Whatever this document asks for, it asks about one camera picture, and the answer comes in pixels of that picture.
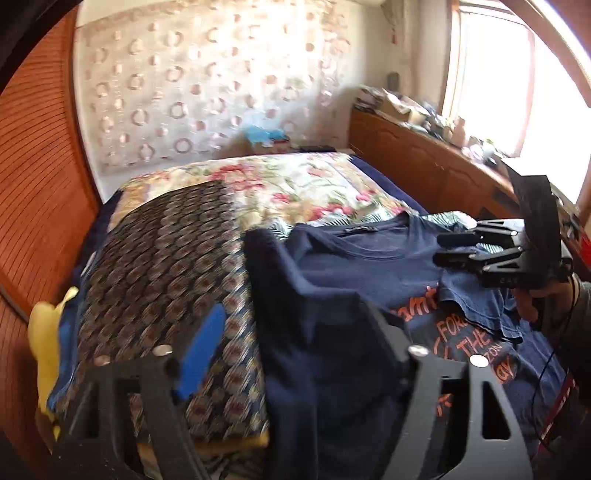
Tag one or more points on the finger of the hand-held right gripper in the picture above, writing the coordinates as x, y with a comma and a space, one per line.
480, 233
485, 263

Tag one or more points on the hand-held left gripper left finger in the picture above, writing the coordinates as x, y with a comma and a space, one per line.
203, 350

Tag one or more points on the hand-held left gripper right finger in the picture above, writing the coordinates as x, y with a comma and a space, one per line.
392, 333

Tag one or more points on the navy printed t-shirt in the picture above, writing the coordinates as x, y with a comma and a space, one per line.
323, 323

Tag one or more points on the person's right hand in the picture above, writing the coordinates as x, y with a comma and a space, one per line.
545, 302

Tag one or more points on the wooden cabinet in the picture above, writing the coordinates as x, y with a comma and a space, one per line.
415, 161

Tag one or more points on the brown geometric patterned cloth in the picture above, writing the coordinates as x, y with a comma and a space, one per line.
161, 258

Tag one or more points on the pink bottle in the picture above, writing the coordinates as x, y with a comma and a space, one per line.
459, 131

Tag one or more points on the blue cloth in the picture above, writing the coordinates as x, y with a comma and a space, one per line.
69, 350

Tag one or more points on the open cardboard box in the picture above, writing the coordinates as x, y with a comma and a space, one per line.
399, 108

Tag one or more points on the window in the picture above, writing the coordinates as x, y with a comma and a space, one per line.
508, 74

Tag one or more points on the yellow cloth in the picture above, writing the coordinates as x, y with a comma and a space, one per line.
46, 341

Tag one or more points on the floral bedspread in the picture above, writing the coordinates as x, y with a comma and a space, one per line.
295, 184

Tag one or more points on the black flat device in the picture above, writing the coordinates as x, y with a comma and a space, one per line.
317, 148

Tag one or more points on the box with blue top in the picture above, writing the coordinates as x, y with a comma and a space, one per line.
265, 138

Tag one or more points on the ribbed wooden wardrobe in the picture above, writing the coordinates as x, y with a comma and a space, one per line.
41, 184

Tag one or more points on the small grey wall fixture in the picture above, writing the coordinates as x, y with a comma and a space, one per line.
396, 81

